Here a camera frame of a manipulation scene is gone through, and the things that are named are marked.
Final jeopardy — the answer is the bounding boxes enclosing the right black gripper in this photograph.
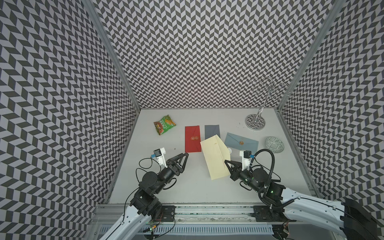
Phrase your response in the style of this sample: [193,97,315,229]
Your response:
[223,160,262,194]

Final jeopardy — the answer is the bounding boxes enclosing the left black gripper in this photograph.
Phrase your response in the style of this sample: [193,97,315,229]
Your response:
[153,152,188,195]

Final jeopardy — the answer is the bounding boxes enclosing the cream yellow envelope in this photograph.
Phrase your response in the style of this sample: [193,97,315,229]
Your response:
[201,135,231,180]

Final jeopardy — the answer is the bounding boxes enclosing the red envelope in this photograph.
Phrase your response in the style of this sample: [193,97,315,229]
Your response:
[185,126,202,153]

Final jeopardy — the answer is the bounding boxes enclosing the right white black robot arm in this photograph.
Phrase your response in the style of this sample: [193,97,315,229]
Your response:
[225,160,379,240]

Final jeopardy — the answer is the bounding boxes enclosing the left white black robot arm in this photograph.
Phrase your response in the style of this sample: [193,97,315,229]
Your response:
[101,148,189,240]

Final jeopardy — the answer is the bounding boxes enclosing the light blue envelope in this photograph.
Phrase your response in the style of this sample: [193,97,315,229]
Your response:
[225,133,259,154]

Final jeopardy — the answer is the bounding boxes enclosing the dark grey envelope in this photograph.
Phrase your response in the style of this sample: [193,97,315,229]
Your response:
[205,125,221,139]

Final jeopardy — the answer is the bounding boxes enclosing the green snack bag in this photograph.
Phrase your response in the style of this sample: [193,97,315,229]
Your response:
[154,115,176,136]

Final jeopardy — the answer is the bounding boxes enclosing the green patterned ceramic dish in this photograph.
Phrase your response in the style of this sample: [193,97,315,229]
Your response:
[265,137,285,154]

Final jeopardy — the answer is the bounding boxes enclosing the chrome jewellery stand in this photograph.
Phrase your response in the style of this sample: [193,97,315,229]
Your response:
[245,78,288,131]

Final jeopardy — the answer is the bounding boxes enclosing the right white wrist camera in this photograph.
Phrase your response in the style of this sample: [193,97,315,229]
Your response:
[240,151,253,171]

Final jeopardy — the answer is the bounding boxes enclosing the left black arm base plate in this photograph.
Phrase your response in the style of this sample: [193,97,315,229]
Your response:
[151,205,176,223]

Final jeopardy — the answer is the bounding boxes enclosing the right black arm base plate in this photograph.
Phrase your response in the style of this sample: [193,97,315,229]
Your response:
[251,206,291,223]

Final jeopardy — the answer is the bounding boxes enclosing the left circuit board with wires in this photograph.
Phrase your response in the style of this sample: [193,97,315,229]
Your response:
[142,222,176,240]

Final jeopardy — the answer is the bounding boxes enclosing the circuit board with wires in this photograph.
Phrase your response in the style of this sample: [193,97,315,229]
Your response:
[272,221,294,240]
[142,222,176,240]

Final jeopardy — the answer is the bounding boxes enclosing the right circuit board with wires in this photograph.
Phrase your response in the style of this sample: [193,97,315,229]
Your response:
[272,221,294,240]

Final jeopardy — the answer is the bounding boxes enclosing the aluminium front rail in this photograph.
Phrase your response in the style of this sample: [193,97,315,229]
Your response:
[89,202,340,226]

